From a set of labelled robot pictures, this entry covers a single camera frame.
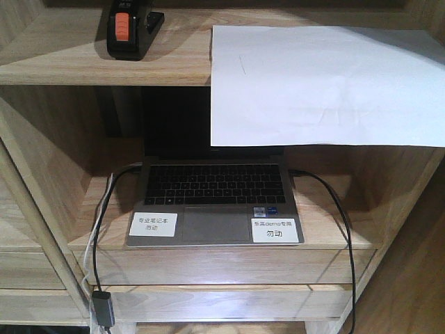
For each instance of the white label palmrest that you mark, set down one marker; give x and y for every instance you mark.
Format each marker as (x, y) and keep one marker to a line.
(152, 224)
(275, 231)

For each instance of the white label left palmrest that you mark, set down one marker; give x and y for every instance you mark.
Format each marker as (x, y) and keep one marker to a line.
(152, 224)

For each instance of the silver laptop black keyboard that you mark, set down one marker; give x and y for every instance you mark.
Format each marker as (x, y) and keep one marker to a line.
(215, 191)

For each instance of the light wooden shelf unit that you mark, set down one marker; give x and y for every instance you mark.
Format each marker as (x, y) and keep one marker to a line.
(55, 157)

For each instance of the white label right palmrest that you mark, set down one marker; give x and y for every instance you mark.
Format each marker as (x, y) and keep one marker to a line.
(275, 231)

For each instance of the black stapler orange button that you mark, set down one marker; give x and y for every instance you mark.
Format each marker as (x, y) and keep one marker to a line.
(131, 29)

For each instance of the white paper sheet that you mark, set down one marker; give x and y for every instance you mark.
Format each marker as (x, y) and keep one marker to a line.
(326, 85)

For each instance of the grey usb adapter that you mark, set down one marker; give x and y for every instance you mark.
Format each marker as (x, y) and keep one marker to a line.
(103, 306)

